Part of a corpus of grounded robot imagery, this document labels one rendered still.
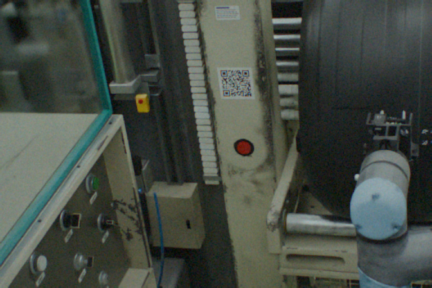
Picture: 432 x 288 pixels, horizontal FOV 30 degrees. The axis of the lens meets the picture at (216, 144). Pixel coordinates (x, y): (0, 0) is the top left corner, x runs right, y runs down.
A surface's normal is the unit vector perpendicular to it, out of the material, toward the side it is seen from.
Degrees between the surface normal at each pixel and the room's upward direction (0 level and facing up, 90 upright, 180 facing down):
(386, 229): 83
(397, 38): 50
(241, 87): 90
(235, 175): 90
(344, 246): 0
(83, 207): 90
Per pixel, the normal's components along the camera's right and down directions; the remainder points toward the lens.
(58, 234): 0.96, 0.03
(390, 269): 0.00, 0.38
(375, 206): -0.26, 0.41
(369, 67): -0.28, 0.00
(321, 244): -0.12, -0.86
